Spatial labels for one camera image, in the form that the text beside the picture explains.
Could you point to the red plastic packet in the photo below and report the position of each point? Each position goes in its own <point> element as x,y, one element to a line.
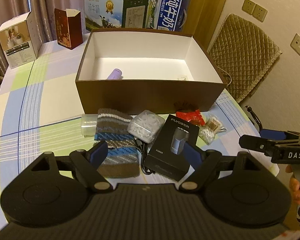
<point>190,118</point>

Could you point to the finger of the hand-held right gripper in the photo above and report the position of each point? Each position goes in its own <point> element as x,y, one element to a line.
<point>272,133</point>
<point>255,143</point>

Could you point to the white printed product box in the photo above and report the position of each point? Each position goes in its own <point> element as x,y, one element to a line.
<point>17,42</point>

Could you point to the blue milk carton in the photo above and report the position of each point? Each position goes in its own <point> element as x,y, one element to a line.
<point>170,10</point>

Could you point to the person's right hand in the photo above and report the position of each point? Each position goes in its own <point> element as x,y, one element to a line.
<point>295,185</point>

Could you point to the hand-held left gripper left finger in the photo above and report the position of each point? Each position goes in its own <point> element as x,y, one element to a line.
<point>100,153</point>

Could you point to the clear plastic cup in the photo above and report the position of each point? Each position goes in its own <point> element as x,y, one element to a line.
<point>88,125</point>

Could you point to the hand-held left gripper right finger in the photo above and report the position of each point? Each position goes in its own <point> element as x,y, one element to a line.
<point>191,155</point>

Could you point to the striped knitted sock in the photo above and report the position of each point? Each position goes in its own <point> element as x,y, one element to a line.
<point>117,142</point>

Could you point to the dark red gift box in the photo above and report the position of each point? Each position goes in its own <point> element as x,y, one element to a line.
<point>66,28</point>

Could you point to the black curved metal rod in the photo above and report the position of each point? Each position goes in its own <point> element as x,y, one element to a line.
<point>255,118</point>

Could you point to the clear box of floss picks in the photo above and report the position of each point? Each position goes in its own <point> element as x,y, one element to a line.
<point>145,126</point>

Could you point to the plaid tablecloth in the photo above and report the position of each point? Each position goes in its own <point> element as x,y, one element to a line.
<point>52,92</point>

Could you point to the black shaver box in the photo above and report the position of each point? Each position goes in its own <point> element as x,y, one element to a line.
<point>165,155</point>

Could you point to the quilted tan chair cushion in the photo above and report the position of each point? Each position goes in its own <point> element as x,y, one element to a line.
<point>242,55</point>

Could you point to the wooden door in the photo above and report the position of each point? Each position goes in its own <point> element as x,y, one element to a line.
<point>205,5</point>

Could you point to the white and green milk carton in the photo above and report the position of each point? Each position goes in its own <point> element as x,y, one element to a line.
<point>102,10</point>

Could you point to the purple bottle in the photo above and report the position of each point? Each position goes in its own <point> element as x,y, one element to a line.
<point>115,74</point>

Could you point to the brown cardboard storage box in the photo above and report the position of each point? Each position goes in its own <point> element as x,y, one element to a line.
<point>145,97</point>

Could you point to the small clear plastic packet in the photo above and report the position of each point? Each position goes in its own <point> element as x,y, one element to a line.
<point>183,78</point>

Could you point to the beige wall socket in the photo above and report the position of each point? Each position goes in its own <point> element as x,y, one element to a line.
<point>298,44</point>
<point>248,6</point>
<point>260,13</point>

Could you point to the bag of cotton swabs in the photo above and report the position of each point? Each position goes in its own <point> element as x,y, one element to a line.
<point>211,128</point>

